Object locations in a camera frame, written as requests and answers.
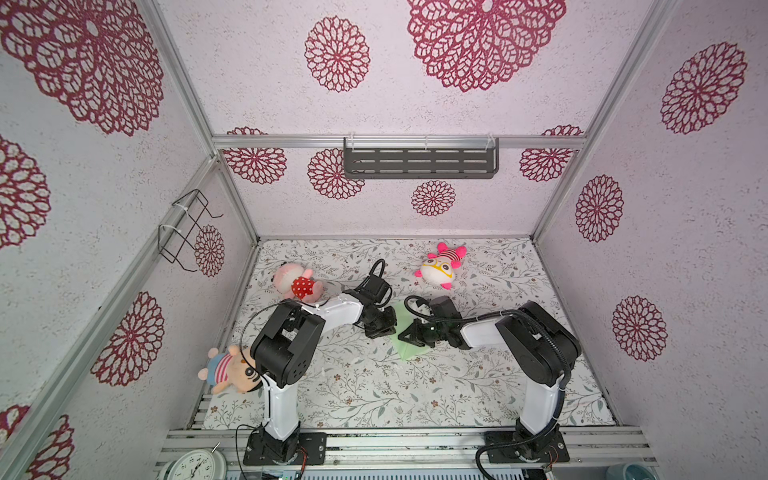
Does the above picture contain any white pink owl plush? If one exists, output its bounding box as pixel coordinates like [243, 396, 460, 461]
[414, 242, 468, 290]

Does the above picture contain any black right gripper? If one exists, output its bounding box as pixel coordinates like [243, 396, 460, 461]
[397, 319, 448, 347]

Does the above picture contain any light green paper sheet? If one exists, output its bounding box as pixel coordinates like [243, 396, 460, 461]
[389, 301, 432, 361]

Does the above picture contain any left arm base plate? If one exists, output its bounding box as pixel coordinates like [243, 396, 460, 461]
[242, 428, 328, 466]

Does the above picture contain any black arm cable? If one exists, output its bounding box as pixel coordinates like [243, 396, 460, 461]
[403, 293, 571, 480]
[233, 257, 394, 480]

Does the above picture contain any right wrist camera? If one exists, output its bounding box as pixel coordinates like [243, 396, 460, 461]
[429, 296, 463, 322]

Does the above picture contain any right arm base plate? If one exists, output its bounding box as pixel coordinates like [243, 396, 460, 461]
[484, 427, 570, 464]

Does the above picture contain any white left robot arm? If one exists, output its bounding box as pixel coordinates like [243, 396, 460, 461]
[250, 290, 397, 441]

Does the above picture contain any striped hat doll plush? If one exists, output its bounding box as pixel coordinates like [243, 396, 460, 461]
[197, 345, 263, 395]

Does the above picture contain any white analog clock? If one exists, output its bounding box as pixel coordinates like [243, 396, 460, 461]
[157, 444, 228, 480]

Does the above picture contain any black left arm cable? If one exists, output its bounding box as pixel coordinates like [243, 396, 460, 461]
[233, 257, 394, 480]

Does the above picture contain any black wire wall rack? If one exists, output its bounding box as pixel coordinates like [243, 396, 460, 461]
[156, 188, 223, 273]

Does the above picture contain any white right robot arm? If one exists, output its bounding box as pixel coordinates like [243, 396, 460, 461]
[398, 295, 582, 438]

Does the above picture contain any pink plush red dotted dress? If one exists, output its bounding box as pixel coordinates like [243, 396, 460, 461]
[272, 263, 325, 303]

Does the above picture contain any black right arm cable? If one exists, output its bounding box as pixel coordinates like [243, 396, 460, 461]
[403, 293, 571, 480]

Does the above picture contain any grey wall shelf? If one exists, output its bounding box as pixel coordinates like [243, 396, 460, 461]
[342, 137, 499, 180]

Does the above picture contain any teal cup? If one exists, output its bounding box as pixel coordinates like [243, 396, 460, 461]
[605, 463, 657, 480]

